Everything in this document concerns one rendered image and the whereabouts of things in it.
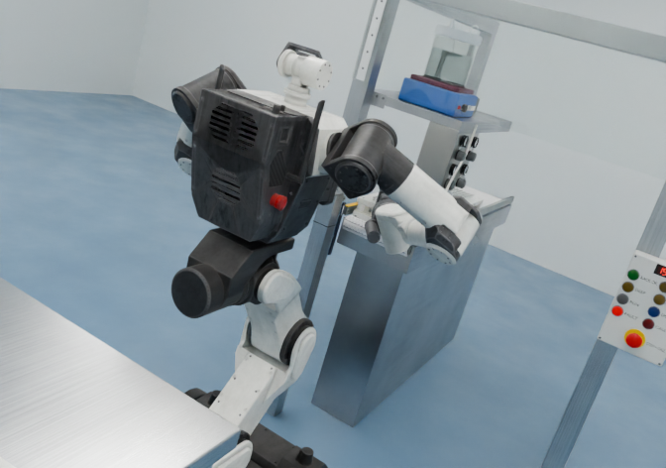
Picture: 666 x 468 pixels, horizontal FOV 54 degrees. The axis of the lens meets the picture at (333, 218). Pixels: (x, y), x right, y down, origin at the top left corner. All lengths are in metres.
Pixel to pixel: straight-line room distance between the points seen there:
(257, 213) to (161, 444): 0.57
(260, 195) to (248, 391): 0.71
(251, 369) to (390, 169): 0.80
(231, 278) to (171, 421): 0.50
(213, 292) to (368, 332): 1.14
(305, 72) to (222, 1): 5.73
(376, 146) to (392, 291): 1.11
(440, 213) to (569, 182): 4.17
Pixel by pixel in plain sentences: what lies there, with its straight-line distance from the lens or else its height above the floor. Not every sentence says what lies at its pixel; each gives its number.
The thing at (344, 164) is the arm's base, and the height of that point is 1.18.
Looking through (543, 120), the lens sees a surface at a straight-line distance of 1.94.
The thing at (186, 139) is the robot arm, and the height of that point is 1.05.
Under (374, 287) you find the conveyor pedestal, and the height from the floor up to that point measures 0.57.
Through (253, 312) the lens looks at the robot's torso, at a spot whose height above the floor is 0.66.
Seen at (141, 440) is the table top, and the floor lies 0.85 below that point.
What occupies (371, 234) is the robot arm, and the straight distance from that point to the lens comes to 1.67.
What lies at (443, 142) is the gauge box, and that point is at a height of 1.18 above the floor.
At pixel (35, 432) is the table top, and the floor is 0.85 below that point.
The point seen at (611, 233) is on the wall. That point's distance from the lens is 5.52.
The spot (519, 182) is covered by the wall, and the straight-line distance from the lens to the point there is 5.61.
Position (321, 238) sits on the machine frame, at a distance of 2.24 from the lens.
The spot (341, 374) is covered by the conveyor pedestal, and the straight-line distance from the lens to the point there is 2.58.
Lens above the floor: 1.45
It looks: 17 degrees down
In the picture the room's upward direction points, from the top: 16 degrees clockwise
